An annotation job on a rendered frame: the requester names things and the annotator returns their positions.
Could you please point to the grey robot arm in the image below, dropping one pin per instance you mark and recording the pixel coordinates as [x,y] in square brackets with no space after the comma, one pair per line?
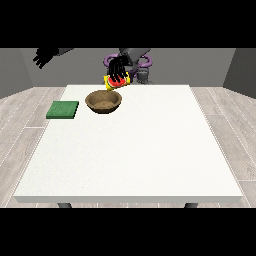
[65,50]
[135,54]

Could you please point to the grey robot trunk purple rings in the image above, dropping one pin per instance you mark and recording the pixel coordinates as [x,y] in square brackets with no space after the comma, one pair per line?
[144,74]

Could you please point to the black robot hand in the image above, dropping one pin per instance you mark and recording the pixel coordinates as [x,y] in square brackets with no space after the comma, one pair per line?
[45,56]
[117,68]

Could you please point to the dark table leg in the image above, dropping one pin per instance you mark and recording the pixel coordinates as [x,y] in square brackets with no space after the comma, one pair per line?
[64,205]
[191,205]

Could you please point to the green square pad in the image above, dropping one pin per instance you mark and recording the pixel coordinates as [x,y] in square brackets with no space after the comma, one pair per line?
[62,109]

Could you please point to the brown wooden bowl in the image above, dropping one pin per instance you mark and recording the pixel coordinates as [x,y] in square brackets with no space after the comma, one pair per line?
[103,101]

